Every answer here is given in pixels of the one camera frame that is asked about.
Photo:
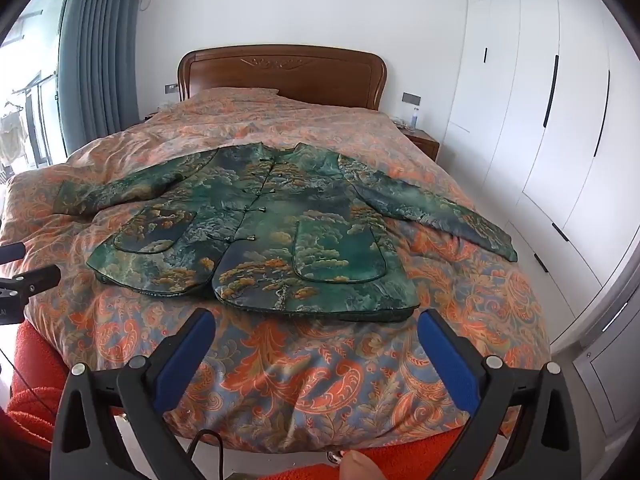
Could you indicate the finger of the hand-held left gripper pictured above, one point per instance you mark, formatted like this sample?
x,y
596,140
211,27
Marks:
x,y
35,280
12,252

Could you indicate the green patterned padded jacket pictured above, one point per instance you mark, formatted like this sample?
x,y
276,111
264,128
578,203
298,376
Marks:
x,y
280,230

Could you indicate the grey wall socket panel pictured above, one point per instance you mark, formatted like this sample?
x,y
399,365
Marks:
x,y
411,97

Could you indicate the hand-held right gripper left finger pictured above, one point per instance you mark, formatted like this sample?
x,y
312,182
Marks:
x,y
184,355

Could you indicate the person's right hand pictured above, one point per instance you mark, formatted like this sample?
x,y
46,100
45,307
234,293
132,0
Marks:
x,y
362,467

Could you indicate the blue-grey curtain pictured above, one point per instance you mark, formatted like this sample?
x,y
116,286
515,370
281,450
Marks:
x,y
95,60

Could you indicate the clear plastic bottle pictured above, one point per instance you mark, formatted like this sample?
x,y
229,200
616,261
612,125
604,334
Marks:
x,y
414,117

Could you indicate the orange paisley quilt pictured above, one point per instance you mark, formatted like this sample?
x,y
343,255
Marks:
x,y
300,370

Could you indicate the wooden headboard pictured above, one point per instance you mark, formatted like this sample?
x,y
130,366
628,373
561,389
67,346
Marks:
x,y
300,75

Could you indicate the grey door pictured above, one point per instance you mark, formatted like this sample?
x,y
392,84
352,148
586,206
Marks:
x,y
610,360

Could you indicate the window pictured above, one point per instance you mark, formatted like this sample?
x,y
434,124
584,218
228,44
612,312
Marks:
x,y
35,60

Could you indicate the white wardrobe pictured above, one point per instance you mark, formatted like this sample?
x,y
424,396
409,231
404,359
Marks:
x,y
550,135

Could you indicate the grey wall switch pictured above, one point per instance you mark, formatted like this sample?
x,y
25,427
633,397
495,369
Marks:
x,y
171,88

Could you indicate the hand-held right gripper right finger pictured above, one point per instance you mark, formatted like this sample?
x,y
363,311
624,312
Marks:
x,y
450,365

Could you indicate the wooden nightstand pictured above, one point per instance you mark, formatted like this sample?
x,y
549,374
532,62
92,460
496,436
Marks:
x,y
425,142

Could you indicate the hanging laundry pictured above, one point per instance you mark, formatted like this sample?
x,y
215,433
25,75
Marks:
x,y
12,135

